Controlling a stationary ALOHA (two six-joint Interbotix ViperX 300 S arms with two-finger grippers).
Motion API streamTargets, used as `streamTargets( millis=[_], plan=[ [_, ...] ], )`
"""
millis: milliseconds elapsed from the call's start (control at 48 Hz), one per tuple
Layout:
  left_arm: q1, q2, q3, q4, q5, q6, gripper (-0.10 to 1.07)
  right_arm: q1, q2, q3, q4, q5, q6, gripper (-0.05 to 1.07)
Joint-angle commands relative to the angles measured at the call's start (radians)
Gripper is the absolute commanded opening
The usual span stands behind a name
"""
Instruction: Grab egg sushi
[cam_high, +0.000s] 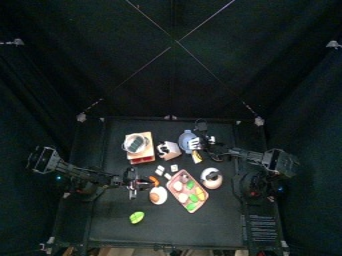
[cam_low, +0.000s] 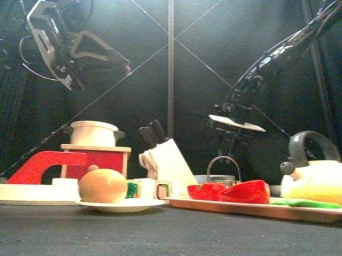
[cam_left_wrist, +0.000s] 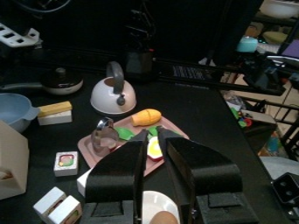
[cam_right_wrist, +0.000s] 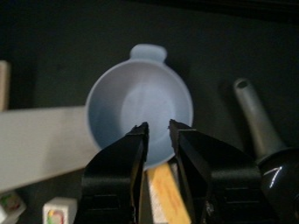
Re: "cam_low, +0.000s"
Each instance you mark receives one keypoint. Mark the tan wooden toy onion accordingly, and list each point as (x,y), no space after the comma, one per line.
(101,185)

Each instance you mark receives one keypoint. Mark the toy sushi roll orange centre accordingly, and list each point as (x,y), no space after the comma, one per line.
(163,190)

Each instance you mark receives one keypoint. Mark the white round plate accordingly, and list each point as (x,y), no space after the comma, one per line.
(124,205)

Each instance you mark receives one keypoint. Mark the white toy sushi roll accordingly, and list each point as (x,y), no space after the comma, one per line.
(145,188)

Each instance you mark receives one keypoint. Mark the green toy vegetable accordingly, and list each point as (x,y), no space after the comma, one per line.
(307,203)

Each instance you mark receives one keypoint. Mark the red wooden toy stove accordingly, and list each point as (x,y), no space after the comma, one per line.
(100,160)

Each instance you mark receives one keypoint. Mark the white toy knife block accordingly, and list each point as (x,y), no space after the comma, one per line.
(171,166)

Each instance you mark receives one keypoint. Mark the yellow toy corn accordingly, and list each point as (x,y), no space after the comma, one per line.
(315,194)

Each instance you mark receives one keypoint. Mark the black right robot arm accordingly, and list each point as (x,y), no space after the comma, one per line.
(284,53)

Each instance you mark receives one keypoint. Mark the wooden tray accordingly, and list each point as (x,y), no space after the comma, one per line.
(248,210)

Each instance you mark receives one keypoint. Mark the grey vertical frame pole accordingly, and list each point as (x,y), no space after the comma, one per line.
(169,66)

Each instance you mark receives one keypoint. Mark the white toy sink red faucet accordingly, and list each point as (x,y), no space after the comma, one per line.
(40,186)

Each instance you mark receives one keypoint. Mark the green toy sushi piece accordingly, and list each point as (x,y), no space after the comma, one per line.
(130,190)

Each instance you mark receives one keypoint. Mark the white toy cooking pot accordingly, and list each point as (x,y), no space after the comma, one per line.
(93,133)

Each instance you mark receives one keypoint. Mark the red toy watermelon slice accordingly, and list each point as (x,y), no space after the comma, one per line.
(247,192)
(205,191)

